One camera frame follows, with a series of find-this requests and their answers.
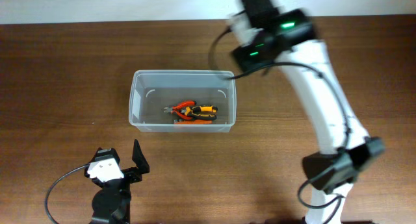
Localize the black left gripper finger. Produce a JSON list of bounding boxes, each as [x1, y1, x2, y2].
[[90, 147, 120, 164], [132, 139, 150, 174]]

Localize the red handled wire cutters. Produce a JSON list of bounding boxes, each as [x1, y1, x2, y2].
[[164, 100, 196, 121]]

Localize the orange screwdriver bit holder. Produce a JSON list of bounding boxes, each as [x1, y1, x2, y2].
[[174, 119, 212, 125]]

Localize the yellow black long-nose pliers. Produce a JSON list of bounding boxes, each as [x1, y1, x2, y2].
[[181, 105, 218, 121]]

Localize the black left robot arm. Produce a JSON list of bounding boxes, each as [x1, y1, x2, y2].
[[84, 148, 142, 224]]

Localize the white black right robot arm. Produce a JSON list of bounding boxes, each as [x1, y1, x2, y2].
[[129, 0, 385, 223]]

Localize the clear plastic container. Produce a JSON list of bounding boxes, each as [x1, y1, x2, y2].
[[129, 69, 237, 133]]

